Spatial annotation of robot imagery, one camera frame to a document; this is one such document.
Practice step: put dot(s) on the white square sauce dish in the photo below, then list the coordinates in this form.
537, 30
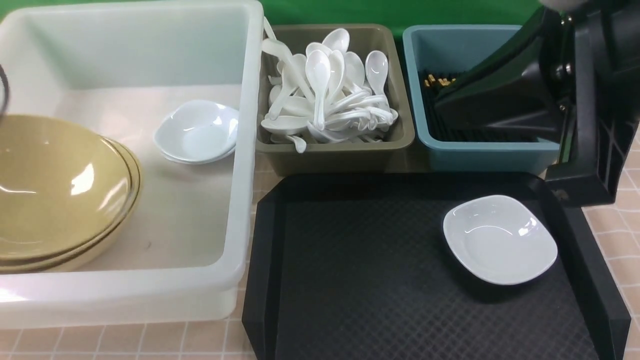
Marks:
499, 240

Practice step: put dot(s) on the black plastic serving tray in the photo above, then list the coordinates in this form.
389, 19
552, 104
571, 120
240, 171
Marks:
355, 267

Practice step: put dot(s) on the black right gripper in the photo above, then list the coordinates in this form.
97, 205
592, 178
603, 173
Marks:
522, 87

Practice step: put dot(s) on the blue chopstick bin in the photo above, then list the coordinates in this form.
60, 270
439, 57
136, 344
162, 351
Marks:
450, 49

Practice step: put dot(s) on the lower white dish in tub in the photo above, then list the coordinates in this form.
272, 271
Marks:
197, 163

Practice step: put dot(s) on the olive green spoon bin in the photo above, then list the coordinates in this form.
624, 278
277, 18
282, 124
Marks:
341, 157

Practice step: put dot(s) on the pile of white spoons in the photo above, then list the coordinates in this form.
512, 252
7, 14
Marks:
356, 108

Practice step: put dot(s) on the lower yellow bowl in tub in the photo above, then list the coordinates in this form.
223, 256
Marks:
127, 215

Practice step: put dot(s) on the yellow noodle bowl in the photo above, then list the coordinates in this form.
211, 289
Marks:
61, 185

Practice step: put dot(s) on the white soup spoon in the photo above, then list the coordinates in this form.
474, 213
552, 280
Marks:
317, 69

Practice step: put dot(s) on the bundle of black chopsticks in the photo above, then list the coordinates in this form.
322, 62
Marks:
432, 85

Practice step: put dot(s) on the white sauce dish in tub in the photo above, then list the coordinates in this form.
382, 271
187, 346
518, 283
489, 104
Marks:
198, 130

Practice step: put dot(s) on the large white plastic tub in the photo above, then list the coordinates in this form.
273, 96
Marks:
120, 69

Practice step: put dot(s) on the green cloth backdrop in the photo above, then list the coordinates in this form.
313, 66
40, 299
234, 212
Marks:
397, 15

